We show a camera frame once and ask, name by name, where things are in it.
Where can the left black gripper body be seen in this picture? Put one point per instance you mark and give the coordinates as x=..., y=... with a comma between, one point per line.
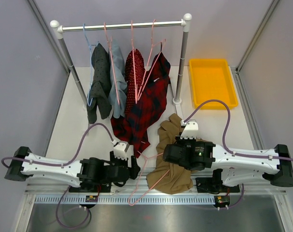
x=117, y=162

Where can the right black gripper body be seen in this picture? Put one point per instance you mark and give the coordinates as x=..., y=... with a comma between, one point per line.
x=181, y=142

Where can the tan khaki skirt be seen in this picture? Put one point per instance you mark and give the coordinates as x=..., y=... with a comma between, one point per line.
x=167, y=177

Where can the red black plaid skirt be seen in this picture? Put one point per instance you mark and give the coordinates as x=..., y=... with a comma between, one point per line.
x=133, y=127

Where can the light grey-blue skirt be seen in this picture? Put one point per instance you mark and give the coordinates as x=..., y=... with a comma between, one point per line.
x=119, y=66

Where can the red polka dot skirt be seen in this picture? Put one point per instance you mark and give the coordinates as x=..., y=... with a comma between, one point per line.
x=129, y=77

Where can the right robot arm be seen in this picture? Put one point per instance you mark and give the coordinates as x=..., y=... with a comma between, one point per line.
x=231, y=169

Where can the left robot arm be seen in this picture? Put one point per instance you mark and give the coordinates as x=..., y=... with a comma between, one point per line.
x=85, y=175

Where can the dark grey dotted skirt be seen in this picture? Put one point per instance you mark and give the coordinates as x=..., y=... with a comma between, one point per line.
x=100, y=87

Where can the yellow plastic bin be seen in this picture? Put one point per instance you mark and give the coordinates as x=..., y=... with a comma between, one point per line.
x=211, y=79

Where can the white and silver clothes rack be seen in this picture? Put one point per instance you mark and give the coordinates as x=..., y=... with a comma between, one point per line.
x=185, y=22

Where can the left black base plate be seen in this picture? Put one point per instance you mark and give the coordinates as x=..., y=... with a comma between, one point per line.
x=88, y=187

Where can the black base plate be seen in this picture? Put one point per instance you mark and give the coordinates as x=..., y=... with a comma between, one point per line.
x=88, y=187
x=213, y=186

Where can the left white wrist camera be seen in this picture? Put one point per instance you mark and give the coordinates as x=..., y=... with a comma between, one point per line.
x=120, y=149

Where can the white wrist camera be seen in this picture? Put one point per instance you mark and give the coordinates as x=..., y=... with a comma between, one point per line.
x=190, y=129
x=120, y=149

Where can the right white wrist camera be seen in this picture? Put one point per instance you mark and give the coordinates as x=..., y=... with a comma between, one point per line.
x=190, y=129

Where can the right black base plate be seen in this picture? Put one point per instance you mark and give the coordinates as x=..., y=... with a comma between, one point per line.
x=213, y=186

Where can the white slotted cable duct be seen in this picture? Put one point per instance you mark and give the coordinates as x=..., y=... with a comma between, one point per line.
x=124, y=199

